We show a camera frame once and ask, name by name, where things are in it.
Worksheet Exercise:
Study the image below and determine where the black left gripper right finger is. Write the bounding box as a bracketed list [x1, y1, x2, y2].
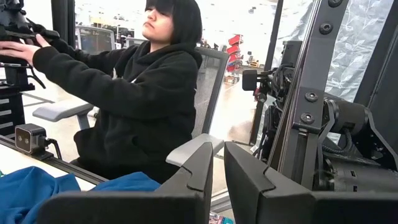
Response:
[223, 141, 398, 224]

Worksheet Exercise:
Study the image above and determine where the black upright frame post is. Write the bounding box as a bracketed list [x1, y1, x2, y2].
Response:
[267, 0, 349, 190]

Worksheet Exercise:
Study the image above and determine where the red shelf rack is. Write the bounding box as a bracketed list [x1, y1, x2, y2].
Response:
[226, 34, 244, 73]

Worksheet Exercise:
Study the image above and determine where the small grey table camera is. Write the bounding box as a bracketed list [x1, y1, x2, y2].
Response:
[14, 123, 48, 156]

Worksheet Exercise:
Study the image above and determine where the black camera cable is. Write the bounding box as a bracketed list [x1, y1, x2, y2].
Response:
[45, 138, 63, 160]

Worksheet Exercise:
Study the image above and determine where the person's left hand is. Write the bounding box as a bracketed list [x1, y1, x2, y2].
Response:
[0, 34, 52, 65]

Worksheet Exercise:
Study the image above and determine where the person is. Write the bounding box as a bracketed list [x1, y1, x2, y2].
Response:
[0, 0, 203, 184]

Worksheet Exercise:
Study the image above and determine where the black room pillar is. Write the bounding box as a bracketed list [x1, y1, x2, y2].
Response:
[50, 0, 76, 47]

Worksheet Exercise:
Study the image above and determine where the blue cloth garment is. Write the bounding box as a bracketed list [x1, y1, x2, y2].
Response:
[0, 166, 161, 224]

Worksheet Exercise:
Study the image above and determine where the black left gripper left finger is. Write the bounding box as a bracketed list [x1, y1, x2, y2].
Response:
[37, 141, 215, 224]

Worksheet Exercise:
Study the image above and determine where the white plastic sheet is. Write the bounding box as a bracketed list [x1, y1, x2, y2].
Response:
[273, 0, 394, 103]

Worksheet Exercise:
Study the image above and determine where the grey mesh office chair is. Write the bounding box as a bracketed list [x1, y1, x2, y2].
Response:
[32, 46, 230, 169]

